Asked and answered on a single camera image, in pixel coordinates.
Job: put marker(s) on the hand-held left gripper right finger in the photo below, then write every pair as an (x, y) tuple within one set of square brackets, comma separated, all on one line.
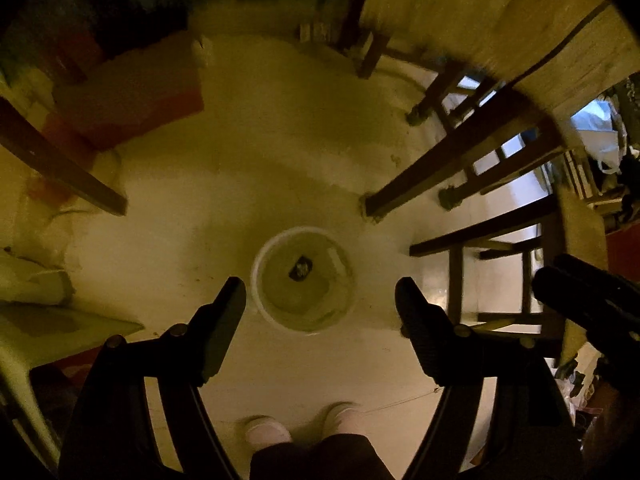
[(419, 327)]

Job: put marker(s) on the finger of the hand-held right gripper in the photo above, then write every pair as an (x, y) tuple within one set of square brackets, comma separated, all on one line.
[(595, 275), (575, 297)]

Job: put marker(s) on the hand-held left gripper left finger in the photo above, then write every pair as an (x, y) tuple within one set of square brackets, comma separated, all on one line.
[(224, 327)]

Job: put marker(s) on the white plastic bucket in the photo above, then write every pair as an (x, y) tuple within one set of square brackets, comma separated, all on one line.
[(280, 305)]

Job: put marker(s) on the crumpled clear plastic bag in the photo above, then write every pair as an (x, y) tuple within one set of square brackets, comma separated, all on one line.
[(580, 380)]

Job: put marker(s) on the dark crumpled wrapper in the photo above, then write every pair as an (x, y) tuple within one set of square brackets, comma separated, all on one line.
[(301, 267)]

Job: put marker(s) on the dark wooden chair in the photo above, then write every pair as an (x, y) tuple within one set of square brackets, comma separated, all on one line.
[(450, 87), (500, 232)]

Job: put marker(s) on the white slipper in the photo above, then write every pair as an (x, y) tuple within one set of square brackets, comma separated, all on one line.
[(267, 432), (342, 417)]

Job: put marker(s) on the white blue plastic bag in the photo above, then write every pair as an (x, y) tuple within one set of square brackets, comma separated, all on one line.
[(597, 130)]

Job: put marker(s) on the person's dark trouser legs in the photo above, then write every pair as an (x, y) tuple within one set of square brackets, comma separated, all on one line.
[(320, 460)]

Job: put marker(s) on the pale green plastic chair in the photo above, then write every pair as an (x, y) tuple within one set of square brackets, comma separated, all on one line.
[(45, 327)]

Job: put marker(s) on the dark wooden furniture leg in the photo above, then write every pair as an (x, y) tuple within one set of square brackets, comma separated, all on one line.
[(60, 162)]

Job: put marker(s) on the red cardboard box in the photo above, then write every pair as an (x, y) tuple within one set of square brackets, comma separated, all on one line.
[(135, 92)]

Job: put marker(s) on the wooden plank table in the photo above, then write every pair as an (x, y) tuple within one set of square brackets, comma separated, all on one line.
[(475, 15)]

